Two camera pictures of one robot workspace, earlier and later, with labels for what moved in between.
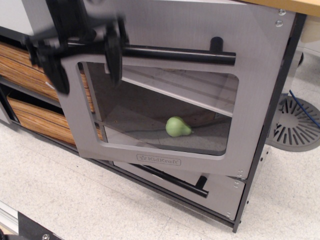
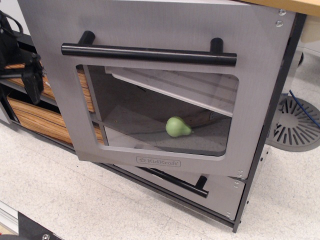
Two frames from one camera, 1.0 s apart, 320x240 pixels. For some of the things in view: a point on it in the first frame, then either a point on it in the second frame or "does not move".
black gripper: (78, 24) to (13, 59)
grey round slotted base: (292, 128) does not move
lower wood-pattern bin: (46, 121) does not move
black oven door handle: (215, 55) does not move
